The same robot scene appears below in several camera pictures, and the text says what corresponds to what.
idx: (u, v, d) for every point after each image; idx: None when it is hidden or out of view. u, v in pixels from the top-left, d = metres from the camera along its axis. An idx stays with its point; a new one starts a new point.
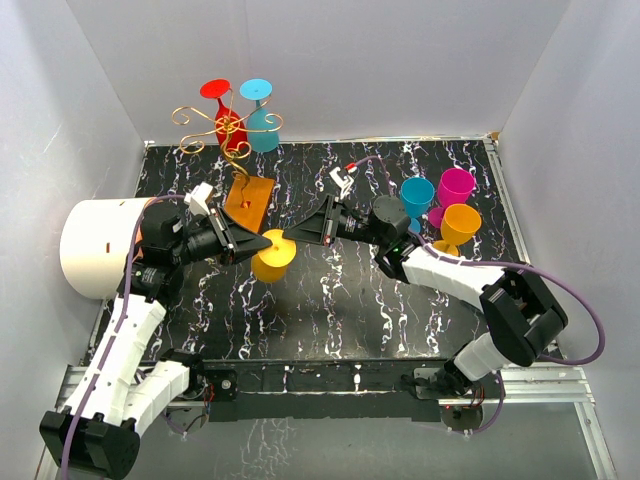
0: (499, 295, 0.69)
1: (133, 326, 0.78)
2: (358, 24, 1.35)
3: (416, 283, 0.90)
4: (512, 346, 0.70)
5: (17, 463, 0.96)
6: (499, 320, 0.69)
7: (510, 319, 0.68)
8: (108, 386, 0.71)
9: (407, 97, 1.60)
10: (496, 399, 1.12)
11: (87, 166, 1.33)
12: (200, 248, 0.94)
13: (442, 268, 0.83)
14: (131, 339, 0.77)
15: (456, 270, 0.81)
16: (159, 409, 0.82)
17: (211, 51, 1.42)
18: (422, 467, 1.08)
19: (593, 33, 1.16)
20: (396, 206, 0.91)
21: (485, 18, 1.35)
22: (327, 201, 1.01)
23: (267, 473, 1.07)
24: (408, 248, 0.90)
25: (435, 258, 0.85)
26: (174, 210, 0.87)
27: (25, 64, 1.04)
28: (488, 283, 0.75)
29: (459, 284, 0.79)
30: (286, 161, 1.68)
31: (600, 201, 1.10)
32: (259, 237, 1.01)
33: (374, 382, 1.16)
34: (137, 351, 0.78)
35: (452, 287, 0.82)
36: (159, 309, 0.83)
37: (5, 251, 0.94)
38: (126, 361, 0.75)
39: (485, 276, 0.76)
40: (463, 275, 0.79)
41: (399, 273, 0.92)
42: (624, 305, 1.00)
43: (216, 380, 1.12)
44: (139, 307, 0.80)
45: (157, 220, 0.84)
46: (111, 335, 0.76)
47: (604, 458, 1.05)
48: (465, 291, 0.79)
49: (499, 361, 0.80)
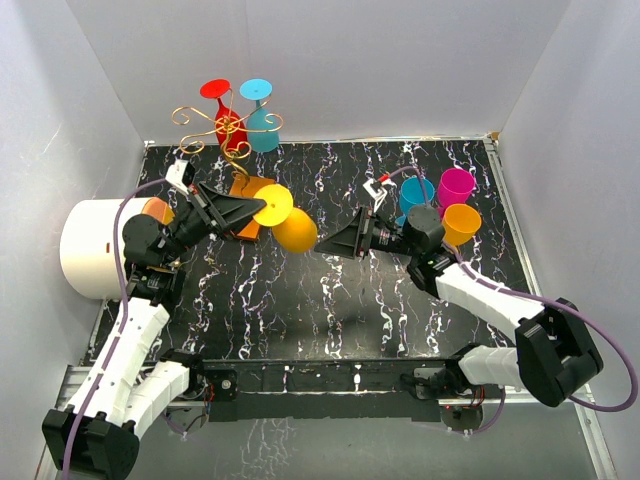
0: (536, 331, 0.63)
1: (137, 328, 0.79)
2: (358, 23, 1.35)
3: (443, 298, 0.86)
4: (540, 385, 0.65)
5: (17, 462, 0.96)
6: (530, 356, 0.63)
7: (544, 357, 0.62)
8: (111, 386, 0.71)
9: (407, 97, 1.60)
10: (496, 399, 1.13)
11: (87, 165, 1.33)
12: (190, 233, 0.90)
13: (478, 292, 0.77)
14: (134, 340, 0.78)
15: (495, 296, 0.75)
16: (158, 410, 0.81)
17: (211, 51, 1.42)
18: (422, 467, 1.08)
19: (593, 33, 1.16)
20: (430, 215, 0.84)
21: (485, 18, 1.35)
22: (361, 214, 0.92)
23: (267, 473, 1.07)
24: (441, 261, 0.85)
25: (472, 279, 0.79)
26: (154, 228, 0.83)
27: (24, 64, 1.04)
28: (525, 315, 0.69)
29: (492, 311, 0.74)
30: (286, 161, 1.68)
31: (601, 201, 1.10)
32: (249, 203, 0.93)
33: (374, 382, 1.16)
34: (140, 352, 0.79)
35: (487, 312, 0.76)
36: (164, 313, 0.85)
37: (5, 251, 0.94)
38: (129, 361, 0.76)
39: (523, 308, 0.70)
40: (499, 303, 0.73)
41: (431, 285, 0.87)
42: (624, 304, 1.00)
43: (216, 380, 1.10)
44: (143, 310, 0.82)
45: (139, 246, 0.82)
46: (115, 336, 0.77)
47: (604, 458, 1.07)
48: (499, 320, 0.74)
49: (509, 381, 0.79)
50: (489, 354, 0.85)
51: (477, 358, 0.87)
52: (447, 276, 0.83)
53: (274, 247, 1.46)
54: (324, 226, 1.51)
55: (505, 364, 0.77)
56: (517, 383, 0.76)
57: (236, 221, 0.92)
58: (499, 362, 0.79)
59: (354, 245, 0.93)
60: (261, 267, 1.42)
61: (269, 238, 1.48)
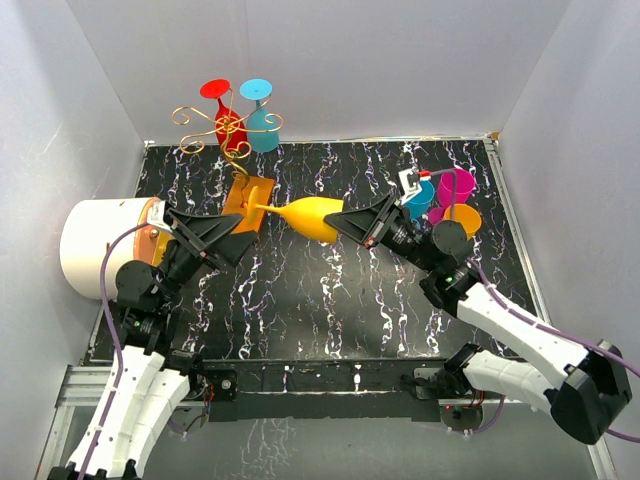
0: (582, 380, 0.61)
1: (132, 378, 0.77)
2: (358, 23, 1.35)
3: (461, 319, 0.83)
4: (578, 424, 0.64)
5: (17, 463, 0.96)
6: (573, 404, 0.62)
7: (588, 407, 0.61)
8: (110, 442, 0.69)
9: (407, 97, 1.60)
10: (496, 399, 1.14)
11: (87, 165, 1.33)
12: (182, 270, 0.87)
13: (512, 326, 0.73)
14: (130, 391, 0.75)
15: (530, 333, 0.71)
16: (158, 431, 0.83)
17: (211, 51, 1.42)
18: (422, 467, 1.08)
19: (593, 33, 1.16)
20: (454, 234, 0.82)
21: (486, 17, 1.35)
22: (385, 202, 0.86)
23: (267, 473, 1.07)
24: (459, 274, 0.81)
25: (503, 308, 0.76)
26: (148, 275, 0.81)
27: (25, 65, 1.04)
28: (570, 363, 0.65)
29: (528, 349, 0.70)
30: (286, 161, 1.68)
31: (600, 201, 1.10)
32: (225, 219, 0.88)
33: (374, 382, 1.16)
34: (138, 401, 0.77)
35: (518, 347, 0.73)
36: (159, 359, 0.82)
37: (5, 251, 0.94)
38: (127, 413, 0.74)
39: (565, 353, 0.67)
40: (535, 340, 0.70)
41: (449, 303, 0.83)
42: (624, 305, 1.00)
43: (216, 380, 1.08)
44: (137, 359, 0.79)
45: (133, 293, 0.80)
46: (111, 390, 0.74)
47: (604, 458, 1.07)
48: (532, 359, 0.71)
49: (521, 396, 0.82)
50: (501, 368, 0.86)
51: (484, 369, 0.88)
52: (473, 301, 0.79)
53: (274, 247, 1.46)
54: None
55: (527, 388, 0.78)
56: (532, 402, 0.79)
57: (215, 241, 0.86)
58: (518, 383, 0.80)
59: (366, 229, 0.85)
60: (261, 267, 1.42)
61: (269, 238, 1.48)
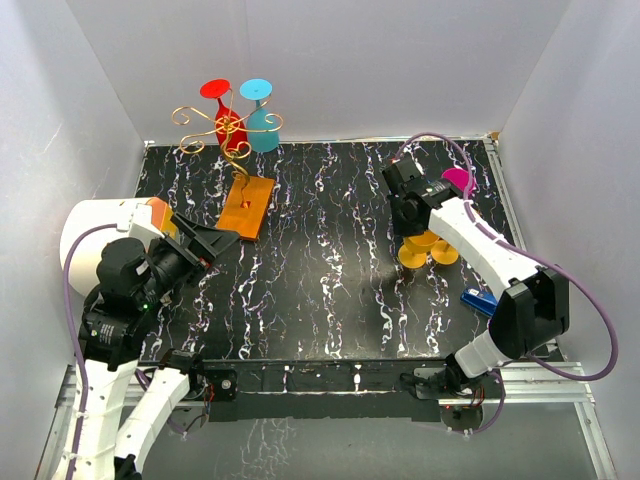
0: (523, 293, 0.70)
1: (100, 397, 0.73)
2: (357, 22, 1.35)
3: (431, 229, 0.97)
4: (511, 338, 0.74)
5: (17, 463, 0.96)
6: (509, 312, 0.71)
7: (521, 316, 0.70)
8: (88, 466, 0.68)
9: (407, 97, 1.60)
10: (496, 399, 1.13)
11: (87, 165, 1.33)
12: (167, 272, 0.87)
13: (475, 238, 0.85)
14: (99, 412, 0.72)
15: (490, 247, 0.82)
16: (159, 429, 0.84)
17: (211, 51, 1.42)
18: (422, 467, 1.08)
19: (593, 34, 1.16)
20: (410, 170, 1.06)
21: (485, 18, 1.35)
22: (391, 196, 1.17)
23: (267, 473, 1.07)
24: (439, 188, 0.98)
25: (472, 224, 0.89)
26: (139, 249, 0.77)
27: (26, 67, 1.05)
28: (515, 276, 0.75)
29: (482, 259, 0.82)
30: (286, 161, 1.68)
31: (600, 201, 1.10)
32: (227, 233, 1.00)
33: (374, 382, 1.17)
34: (115, 415, 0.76)
35: (476, 259, 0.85)
36: (127, 369, 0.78)
37: (5, 251, 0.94)
38: (101, 434, 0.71)
39: (516, 268, 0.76)
40: (491, 251, 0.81)
41: (424, 210, 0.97)
42: (624, 305, 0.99)
43: (216, 380, 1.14)
44: (101, 374, 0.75)
45: (117, 264, 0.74)
46: (79, 415, 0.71)
47: (604, 458, 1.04)
48: (483, 268, 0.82)
49: (495, 355, 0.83)
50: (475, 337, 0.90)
51: (468, 346, 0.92)
52: (446, 213, 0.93)
53: (274, 247, 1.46)
54: (324, 226, 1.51)
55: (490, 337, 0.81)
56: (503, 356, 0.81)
57: (221, 249, 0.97)
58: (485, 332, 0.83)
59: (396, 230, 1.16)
60: (261, 267, 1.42)
61: (269, 238, 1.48)
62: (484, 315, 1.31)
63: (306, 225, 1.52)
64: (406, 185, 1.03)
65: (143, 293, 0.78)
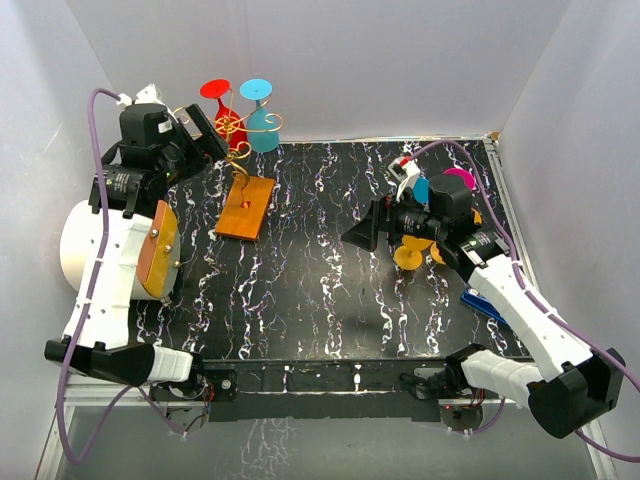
0: (575, 380, 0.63)
1: (116, 247, 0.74)
2: (357, 22, 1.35)
3: (470, 282, 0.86)
4: (550, 418, 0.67)
5: (18, 462, 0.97)
6: (557, 396, 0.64)
7: (572, 405, 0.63)
8: (103, 313, 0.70)
9: (407, 96, 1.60)
10: (496, 399, 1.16)
11: (87, 165, 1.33)
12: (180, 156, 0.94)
13: (523, 306, 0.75)
14: (116, 262, 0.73)
15: (542, 321, 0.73)
16: (165, 375, 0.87)
17: (211, 52, 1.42)
18: (422, 466, 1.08)
19: (593, 34, 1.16)
20: (458, 188, 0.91)
21: (485, 18, 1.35)
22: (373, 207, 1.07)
23: (267, 473, 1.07)
24: (484, 240, 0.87)
25: (521, 288, 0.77)
26: (160, 109, 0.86)
27: (26, 67, 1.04)
28: (569, 360, 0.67)
29: (530, 333, 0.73)
30: (286, 161, 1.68)
31: (600, 200, 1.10)
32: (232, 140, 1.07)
33: (374, 382, 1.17)
34: (128, 272, 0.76)
35: (522, 329, 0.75)
36: (143, 225, 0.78)
37: (5, 251, 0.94)
38: (116, 286, 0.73)
39: (570, 352, 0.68)
40: (543, 327, 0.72)
41: (465, 264, 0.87)
42: (624, 305, 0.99)
43: (216, 380, 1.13)
44: (117, 225, 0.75)
45: (139, 114, 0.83)
46: (96, 260, 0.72)
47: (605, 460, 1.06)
48: (528, 340, 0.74)
49: (510, 393, 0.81)
50: (493, 364, 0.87)
51: (480, 364, 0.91)
52: (491, 272, 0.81)
53: (274, 247, 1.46)
54: (324, 226, 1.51)
55: (511, 381, 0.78)
56: (517, 397, 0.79)
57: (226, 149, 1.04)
58: (505, 376, 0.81)
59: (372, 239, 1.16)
60: (261, 267, 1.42)
61: (269, 238, 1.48)
62: (484, 315, 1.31)
63: (306, 225, 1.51)
64: (451, 220, 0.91)
65: (165, 161, 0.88)
